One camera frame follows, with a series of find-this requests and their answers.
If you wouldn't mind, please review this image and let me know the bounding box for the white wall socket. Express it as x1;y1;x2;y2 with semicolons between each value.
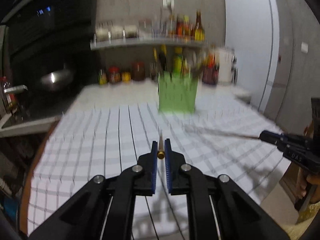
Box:
163;0;175;10

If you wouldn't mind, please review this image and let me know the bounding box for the green plastic utensil basket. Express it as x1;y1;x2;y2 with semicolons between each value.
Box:
158;72;198;113

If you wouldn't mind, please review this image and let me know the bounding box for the white refrigerator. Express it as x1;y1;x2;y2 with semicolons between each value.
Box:
225;0;280;113

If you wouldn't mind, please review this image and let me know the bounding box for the green yellow-capped bottle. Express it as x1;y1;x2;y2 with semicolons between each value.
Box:
172;47;183;74

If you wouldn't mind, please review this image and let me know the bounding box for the white checkered table mat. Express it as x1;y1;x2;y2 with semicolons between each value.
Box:
27;98;289;233

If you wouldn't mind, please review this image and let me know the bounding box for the grey wall shelf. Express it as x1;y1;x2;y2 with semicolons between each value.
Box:
90;37;208;50

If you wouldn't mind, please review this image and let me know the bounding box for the brown gold-capped chopstick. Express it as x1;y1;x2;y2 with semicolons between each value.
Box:
157;132;165;159

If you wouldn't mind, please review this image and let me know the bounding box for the white rice cooker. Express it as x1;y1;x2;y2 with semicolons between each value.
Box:
217;48;238;84

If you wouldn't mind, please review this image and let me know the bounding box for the tall brown sauce bottle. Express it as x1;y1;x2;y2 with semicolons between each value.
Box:
194;10;205;42

